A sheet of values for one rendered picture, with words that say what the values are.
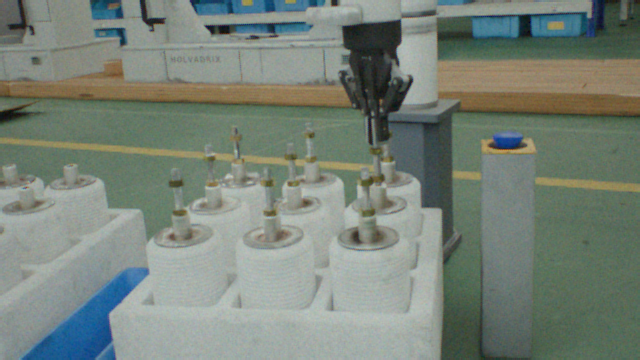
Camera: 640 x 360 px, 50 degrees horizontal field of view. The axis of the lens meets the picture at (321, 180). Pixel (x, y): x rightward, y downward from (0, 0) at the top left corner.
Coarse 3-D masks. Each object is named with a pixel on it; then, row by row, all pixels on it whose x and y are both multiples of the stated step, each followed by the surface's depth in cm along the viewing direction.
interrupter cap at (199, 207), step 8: (200, 200) 100; (224, 200) 99; (232, 200) 98; (240, 200) 98; (192, 208) 96; (200, 208) 96; (208, 208) 97; (216, 208) 96; (224, 208) 95; (232, 208) 95
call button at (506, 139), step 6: (498, 132) 95; (504, 132) 95; (510, 132) 95; (516, 132) 95; (498, 138) 93; (504, 138) 92; (510, 138) 92; (516, 138) 92; (522, 138) 93; (498, 144) 94; (504, 144) 93; (510, 144) 93; (516, 144) 93
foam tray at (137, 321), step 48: (432, 240) 98; (144, 288) 89; (432, 288) 84; (144, 336) 83; (192, 336) 82; (240, 336) 80; (288, 336) 79; (336, 336) 78; (384, 336) 77; (432, 336) 76
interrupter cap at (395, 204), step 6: (360, 198) 95; (390, 198) 95; (396, 198) 95; (402, 198) 94; (354, 204) 93; (360, 204) 93; (390, 204) 93; (396, 204) 92; (402, 204) 92; (354, 210) 91; (378, 210) 90; (384, 210) 90; (390, 210) 90; (396, 210) 90; (402, 210) 91
